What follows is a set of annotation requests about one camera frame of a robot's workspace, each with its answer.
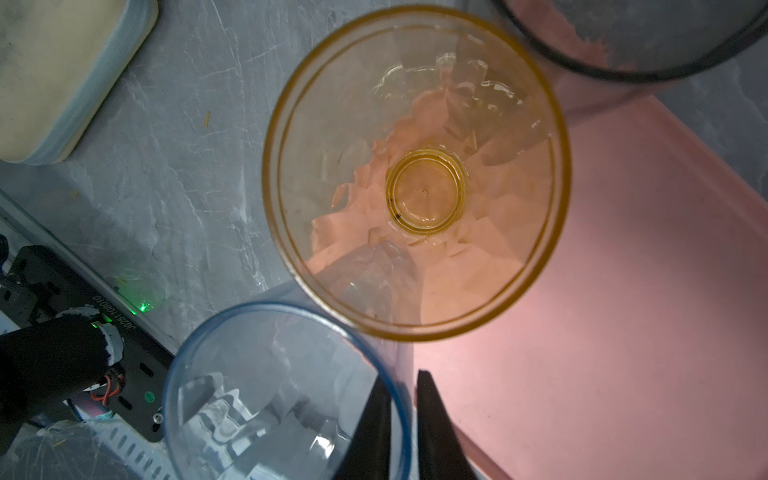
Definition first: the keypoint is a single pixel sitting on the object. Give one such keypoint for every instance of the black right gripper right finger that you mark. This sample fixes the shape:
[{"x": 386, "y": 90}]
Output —
[{"x": 440, "y": 455}]

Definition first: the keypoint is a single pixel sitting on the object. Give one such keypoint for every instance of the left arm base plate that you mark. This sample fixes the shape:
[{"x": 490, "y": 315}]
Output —
[{"x": 39, "y": 287}]

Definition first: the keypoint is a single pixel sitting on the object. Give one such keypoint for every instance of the grey transparent cup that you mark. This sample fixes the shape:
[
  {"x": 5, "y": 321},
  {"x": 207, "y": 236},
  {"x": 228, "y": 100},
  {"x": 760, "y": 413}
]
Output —
[{"x": 605, "y": 54}]

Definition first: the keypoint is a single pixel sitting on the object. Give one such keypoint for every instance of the blue transparent cup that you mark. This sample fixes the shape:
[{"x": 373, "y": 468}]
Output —
[{"x": 274, "y": 388}]

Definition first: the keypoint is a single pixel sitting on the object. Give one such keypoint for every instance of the pink plastic tray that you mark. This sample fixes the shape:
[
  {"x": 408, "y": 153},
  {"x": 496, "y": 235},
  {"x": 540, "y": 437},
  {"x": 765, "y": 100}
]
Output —
[{"x": 641, "y": 350}]

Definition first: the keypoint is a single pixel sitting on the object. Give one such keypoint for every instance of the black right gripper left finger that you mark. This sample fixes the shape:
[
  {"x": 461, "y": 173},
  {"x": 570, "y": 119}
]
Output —
[{"x": 368, "y": 455}]

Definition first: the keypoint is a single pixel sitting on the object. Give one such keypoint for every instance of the yellow transparent cup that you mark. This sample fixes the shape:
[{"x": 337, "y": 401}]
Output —
[{"x": 416, "y": 173}]

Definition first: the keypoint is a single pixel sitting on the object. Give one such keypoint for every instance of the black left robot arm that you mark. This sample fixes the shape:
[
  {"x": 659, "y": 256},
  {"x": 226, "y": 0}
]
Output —
[{"x": 44, "y": 364}]

